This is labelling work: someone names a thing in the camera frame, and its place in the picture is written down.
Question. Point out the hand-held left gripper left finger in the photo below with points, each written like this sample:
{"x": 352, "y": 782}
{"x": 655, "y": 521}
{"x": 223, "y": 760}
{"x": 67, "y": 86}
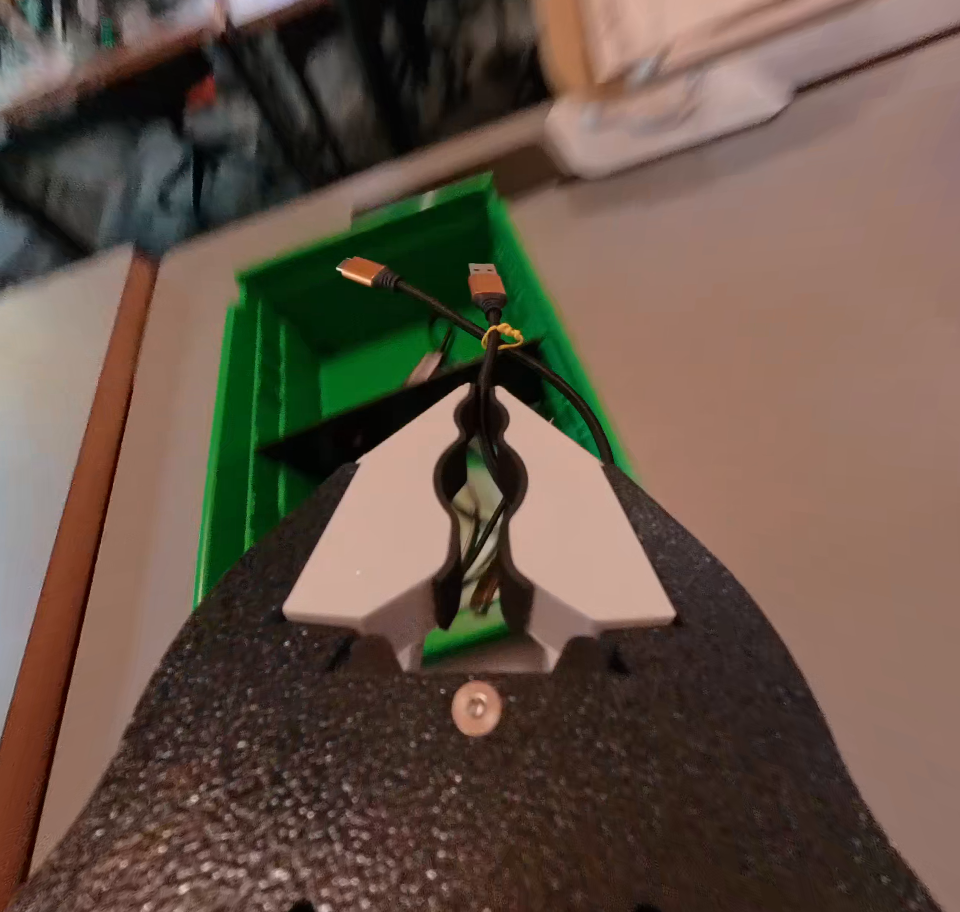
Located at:
{"x": 375, "y": 537}

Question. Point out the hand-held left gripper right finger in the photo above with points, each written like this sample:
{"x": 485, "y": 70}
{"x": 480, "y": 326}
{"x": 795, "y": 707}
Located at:
{"x": 585, "y": 545}

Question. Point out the green plastic bin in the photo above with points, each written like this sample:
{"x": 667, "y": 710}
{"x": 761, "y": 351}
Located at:
{"x": 360, "y": 312}

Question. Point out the grey desk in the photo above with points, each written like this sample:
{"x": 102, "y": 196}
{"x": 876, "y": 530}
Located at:
{"x": 750, "y": 327}

